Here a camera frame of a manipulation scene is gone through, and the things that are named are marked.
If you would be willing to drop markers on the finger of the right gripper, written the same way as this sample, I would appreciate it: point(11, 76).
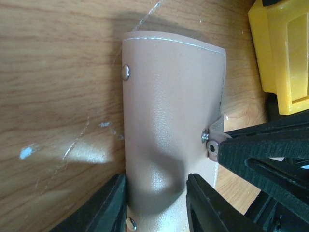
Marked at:
point(252, 152)

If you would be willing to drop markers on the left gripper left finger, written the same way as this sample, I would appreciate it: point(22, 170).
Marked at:
point(105, 211)

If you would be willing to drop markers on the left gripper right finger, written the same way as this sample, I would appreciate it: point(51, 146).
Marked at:
point(208, 211)

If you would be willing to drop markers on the yellow middle card bin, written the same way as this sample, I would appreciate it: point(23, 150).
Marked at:
point(280, 31)

